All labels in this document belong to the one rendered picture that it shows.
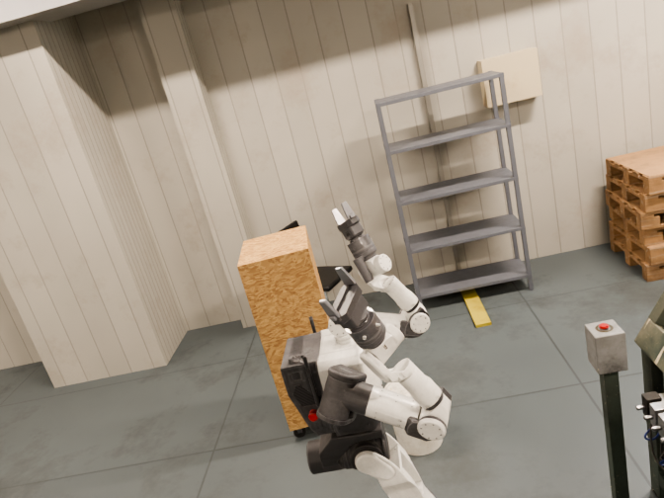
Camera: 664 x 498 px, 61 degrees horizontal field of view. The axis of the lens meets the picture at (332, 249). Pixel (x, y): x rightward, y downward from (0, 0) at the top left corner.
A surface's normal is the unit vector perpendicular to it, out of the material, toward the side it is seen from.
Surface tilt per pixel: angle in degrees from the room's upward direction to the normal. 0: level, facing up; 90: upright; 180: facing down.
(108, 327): 90
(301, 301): 90
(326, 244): 90
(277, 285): 90
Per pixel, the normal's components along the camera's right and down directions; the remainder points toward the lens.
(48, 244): -0.04, 0.33
